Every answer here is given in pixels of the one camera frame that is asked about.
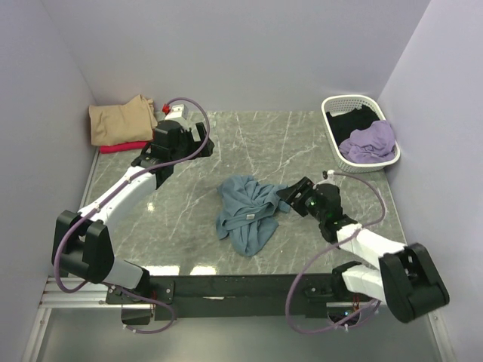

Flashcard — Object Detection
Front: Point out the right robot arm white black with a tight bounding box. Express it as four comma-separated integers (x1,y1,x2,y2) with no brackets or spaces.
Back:
277,177,450,323

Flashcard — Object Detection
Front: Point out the aluminium rail frame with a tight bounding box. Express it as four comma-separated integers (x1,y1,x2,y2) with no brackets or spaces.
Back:
20,160,454,362

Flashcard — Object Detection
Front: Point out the blue t shirt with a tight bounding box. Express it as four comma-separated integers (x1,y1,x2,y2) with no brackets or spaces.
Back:
215,175,291,257

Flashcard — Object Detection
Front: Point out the folded pink t shirt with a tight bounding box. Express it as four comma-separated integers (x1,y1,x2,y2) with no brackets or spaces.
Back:
99,141,149,154

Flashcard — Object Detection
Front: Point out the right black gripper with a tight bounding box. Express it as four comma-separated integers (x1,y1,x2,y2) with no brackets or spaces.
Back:
276,176,325,222

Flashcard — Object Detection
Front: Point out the folded beige t shirt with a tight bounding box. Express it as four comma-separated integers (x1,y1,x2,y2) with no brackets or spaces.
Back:
88,94,158,146

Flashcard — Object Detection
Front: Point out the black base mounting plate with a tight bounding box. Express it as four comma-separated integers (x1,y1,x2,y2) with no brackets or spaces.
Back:
105,274,378,327

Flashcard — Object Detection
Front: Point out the purple cable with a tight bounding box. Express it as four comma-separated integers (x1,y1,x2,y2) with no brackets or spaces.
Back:
54,97,211,335
285,171,388,335

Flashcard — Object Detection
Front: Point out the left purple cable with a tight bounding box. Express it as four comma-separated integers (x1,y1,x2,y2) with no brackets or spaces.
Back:
54,97,211,335

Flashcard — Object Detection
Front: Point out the black t shirt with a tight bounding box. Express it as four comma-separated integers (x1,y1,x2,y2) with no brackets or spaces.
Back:
325,105,380,146

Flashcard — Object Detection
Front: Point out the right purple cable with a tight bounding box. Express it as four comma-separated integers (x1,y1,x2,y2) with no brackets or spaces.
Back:
285,171,388,335

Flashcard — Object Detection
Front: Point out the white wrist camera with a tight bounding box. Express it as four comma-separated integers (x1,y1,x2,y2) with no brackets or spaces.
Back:
162,104,189,122
319,170,335,185

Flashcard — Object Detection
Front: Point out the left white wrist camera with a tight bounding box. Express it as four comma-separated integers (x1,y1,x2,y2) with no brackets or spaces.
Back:
162,104,189,122

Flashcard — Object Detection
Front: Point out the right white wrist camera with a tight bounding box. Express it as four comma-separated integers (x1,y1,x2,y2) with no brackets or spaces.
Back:
319,170,335,185

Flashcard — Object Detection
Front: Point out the purple t shirt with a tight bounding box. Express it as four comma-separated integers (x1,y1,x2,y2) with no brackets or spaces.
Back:
338,120,395,164

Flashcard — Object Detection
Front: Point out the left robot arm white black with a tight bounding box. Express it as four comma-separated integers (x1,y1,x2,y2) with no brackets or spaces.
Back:
52,121,214,303

